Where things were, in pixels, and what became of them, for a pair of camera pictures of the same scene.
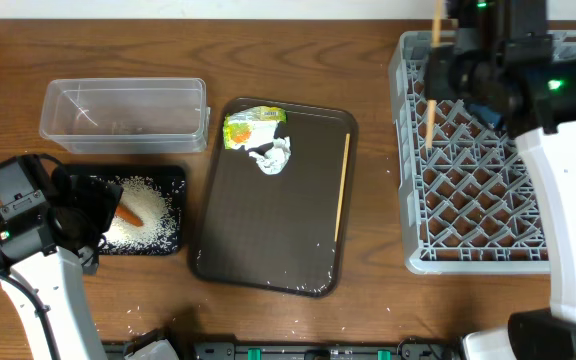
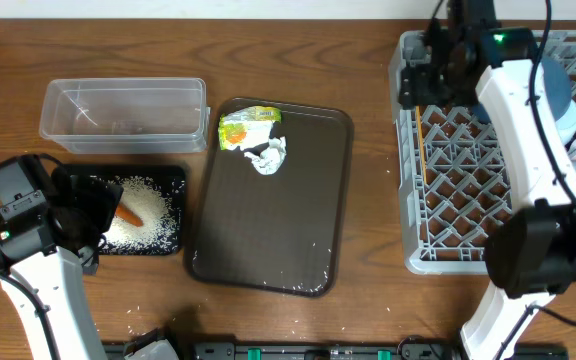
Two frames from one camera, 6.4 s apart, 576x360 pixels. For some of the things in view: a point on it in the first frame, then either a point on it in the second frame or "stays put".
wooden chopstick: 436,37 → 422,145
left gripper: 103,207 stays put
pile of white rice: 159,209 stays put
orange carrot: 123,212 stays put
